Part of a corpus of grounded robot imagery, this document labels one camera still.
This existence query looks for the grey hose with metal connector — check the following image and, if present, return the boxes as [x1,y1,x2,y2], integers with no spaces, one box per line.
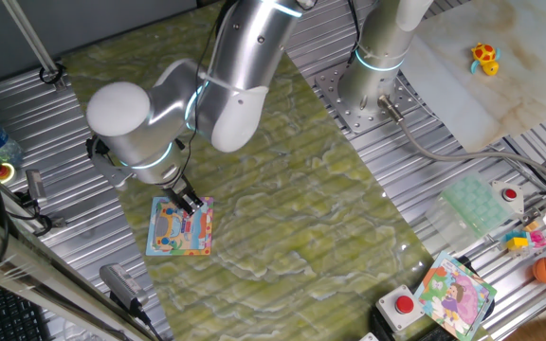
[377,94,546,190]

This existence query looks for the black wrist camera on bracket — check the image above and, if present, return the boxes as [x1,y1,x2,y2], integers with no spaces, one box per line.
[85,135,135,191]

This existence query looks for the white metal pole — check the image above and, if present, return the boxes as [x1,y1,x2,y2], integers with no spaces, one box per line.
[1,0,68,92]

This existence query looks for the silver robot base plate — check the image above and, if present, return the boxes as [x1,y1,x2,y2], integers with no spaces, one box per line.
[313,61,426,136]

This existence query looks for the yellow turtle toy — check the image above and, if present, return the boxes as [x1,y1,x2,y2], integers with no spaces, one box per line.
[470,42,501,78]

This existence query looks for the red button with yellow ring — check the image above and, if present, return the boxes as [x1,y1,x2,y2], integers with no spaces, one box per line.
[0,162,18,187]

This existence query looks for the black cable bundle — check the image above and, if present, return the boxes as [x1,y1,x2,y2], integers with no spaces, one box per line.
[300,0,364,65]

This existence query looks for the colourful building block toy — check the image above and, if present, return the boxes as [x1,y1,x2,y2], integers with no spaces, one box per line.
[500,228,546,257]

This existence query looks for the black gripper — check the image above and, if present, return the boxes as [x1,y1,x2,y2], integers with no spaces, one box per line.
[158,173,205,216]

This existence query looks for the aluminium frame beam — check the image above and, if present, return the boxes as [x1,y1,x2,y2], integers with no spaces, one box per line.
[0,203,158,341]

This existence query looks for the black keyboard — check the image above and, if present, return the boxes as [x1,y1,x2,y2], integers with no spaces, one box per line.
[0,274,51,341]

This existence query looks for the grey camera box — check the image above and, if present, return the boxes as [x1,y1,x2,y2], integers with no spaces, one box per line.
[99,262,165,341]

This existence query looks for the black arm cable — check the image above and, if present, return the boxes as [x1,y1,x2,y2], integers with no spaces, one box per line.
[175,0,239,184]

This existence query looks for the small white red button box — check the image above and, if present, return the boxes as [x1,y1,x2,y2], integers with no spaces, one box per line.
[490,179,525,215]

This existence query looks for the bus picture puzzle board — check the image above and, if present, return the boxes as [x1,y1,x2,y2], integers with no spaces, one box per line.
[145,195,216,258]

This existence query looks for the white marble slab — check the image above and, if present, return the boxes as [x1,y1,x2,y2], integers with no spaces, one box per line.
[399,0,546,153]

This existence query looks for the green marble pattern mat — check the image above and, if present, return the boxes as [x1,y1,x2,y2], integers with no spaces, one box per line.
[62,0,492,341]

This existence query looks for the grey box with red button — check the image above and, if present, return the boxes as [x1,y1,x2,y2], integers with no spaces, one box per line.
[375,283,427,332]

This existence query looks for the black cable loop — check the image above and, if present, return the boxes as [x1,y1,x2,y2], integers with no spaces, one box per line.
[39,63,68,87]

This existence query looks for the translucent green ice tray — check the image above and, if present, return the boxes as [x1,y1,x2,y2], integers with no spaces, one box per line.
[424,170,516,253]

